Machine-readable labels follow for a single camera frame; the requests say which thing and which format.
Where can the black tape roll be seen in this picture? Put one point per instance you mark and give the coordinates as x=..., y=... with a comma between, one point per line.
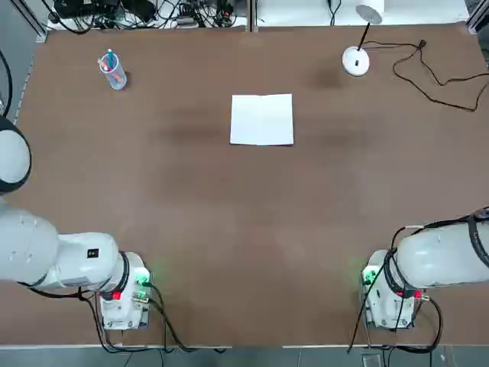
x=53, y=17

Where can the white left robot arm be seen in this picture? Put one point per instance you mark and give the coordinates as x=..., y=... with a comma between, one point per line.
x=23, y=248

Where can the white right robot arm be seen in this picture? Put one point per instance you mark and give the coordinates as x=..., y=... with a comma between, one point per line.
x=431, y=256

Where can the aluminium frame rail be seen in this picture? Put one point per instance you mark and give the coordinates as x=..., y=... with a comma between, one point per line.
x=477, y=17
x=38, y=23

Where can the white desk lamp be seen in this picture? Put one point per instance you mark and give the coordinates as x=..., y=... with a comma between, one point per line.
x=355, y=61

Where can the orange pen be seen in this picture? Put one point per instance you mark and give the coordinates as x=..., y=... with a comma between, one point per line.
x=114, y=74

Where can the clear plastic cup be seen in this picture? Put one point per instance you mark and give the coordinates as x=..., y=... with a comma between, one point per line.
x=116, y=78

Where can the aluminium frame post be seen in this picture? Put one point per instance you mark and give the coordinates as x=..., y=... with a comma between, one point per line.
x=253, y=15

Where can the blue pen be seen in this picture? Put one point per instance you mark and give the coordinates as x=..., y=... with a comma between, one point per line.
x=111, y=57

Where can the white A4 paper sheet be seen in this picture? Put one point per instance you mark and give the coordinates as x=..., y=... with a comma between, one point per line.
x=261, y=120

